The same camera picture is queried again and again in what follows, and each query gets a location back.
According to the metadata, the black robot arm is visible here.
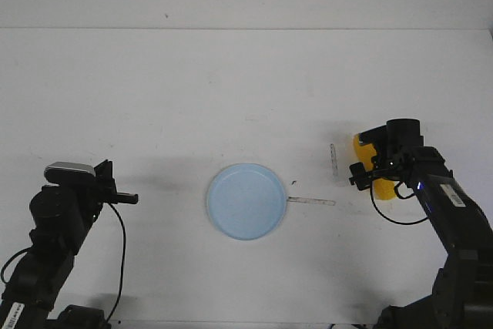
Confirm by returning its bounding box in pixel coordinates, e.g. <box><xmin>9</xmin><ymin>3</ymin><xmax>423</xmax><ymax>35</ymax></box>
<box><xmin>1</xmin><ymin>159</ymin><xmax>139</xmax><ymax>328</ymax></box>
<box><xmin>349</xmin><ymin>119</ymin><xmax>492</xmax><ymax>328</ymax></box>

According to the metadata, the yellow corn cob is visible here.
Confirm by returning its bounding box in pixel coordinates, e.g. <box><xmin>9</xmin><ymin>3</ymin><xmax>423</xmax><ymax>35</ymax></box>
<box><xmin>353</xmin><ymin>133</ymin><xmax>397</xmax><ymax>202</ymax></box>

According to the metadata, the light blue round plate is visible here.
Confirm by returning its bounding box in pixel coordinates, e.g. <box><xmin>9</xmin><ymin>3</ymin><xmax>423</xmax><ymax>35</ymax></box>
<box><xmin>206</xmin><ymin>163</ymin><xmax>287</xmax><ymax>241</ymax></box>

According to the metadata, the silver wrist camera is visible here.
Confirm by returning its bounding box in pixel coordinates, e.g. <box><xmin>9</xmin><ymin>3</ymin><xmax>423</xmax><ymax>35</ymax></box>
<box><xmin>44</xmin><ymin>161</ymin><xmax>96</xmax><ymax>185</ymax></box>

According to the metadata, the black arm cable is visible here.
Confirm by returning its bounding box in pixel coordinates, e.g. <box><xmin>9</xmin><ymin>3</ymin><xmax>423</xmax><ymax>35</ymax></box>
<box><xmin>103</xmin><ymin>202</ymin><xmax>127</xmax><ymax>324</ymax></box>
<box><xmin>370</xmin><ymin>178</ymin><xmax>429</xmax><ymax>226</ymax></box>

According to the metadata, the vertical clear tape strip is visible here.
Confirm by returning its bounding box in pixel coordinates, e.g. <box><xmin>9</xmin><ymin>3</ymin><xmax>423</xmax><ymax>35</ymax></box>
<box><xmin>330</xmin><ymin>143</ymin><xmax>338</xmax><ymax>178</ymax></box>

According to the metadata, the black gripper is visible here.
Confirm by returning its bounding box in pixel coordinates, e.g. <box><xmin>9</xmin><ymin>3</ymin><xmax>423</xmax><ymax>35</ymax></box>
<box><xmin>94</xmin><ymin>159</ymin><xmax>139</xmax><ymax>205</ymax></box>
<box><xmin>349</xmin><ymin>119</ymin><xmax>424</xmax><ymax>190</ymax></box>

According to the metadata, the horizontal clear tape strip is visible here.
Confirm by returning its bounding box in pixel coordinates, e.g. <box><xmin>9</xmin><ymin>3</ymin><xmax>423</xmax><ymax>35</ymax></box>
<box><xmin>287</xmin><ymin>196</ymin><xmax>336</xmax><ymax>206</ymax></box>

